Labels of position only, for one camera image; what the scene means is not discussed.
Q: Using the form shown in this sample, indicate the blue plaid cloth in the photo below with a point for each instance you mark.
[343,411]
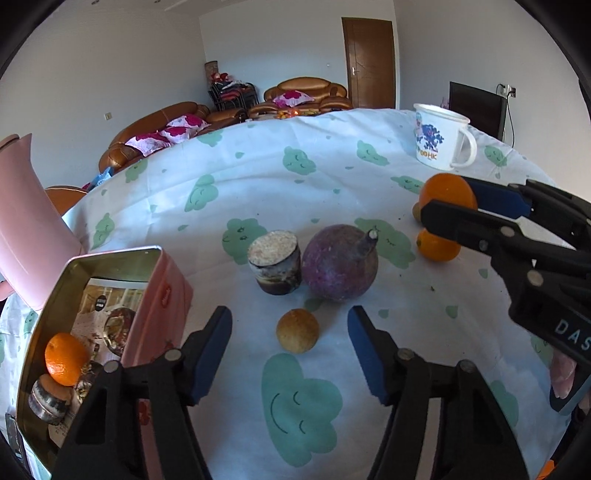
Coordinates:
[99,179]

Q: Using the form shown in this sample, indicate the pink floral pillow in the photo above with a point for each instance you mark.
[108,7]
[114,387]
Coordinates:
[291,98]
[147,143]
[182,125]

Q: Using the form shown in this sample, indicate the orange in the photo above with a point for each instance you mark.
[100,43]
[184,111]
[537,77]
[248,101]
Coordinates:
[448,189]
[67,359]
[438,249]

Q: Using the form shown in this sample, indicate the brown leather armchair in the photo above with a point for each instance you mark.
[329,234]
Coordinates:
[304,85]

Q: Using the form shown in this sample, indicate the brown wooden door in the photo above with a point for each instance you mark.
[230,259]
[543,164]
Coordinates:
[369,60]

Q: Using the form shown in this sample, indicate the black smartphone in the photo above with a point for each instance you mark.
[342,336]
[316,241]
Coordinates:
[13,438]

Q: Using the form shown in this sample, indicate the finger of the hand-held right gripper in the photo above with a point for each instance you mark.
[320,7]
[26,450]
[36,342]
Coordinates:
[466,221]
[498,198]

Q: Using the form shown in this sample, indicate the stacked dark chairs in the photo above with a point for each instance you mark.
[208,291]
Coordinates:
[231,94]

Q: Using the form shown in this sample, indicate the person's right hand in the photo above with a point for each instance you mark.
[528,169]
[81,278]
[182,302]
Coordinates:
[564,376]

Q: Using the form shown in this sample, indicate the white mug blue print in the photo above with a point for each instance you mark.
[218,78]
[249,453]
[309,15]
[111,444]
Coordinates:
[436,138]

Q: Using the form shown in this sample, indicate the white tablecloth green clouds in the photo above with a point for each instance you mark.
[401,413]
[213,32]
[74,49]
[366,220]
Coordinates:
[300,194]

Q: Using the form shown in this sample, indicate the pink electric kettle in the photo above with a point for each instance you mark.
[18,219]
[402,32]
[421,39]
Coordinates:
[27,221]

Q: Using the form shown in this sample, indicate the wall power socket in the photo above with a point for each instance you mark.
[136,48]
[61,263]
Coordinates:
[508,89]

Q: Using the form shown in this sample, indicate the cluttered coffee table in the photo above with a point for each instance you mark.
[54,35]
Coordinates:
[288,113]

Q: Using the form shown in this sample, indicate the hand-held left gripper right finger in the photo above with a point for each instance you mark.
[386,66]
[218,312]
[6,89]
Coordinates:
[367,350]

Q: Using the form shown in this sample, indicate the purple passion fruit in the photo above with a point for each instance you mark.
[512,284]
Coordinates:
[341,263]

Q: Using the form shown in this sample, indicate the brown mushroom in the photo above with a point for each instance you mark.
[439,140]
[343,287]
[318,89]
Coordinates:
[119,327]

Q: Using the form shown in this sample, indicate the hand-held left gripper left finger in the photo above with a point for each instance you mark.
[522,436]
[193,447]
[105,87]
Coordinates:
[210,350]

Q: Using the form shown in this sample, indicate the pink metal tin box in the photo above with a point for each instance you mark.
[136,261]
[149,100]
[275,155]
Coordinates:
[164,295]

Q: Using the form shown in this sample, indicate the brown leather sofa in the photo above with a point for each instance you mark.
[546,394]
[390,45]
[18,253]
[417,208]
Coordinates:
[117,150]

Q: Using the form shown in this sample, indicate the brown cylindrical vase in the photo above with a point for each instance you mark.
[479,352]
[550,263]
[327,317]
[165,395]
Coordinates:
[211,71]

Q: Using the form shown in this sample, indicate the black television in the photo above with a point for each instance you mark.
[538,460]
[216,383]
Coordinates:
[478,108]

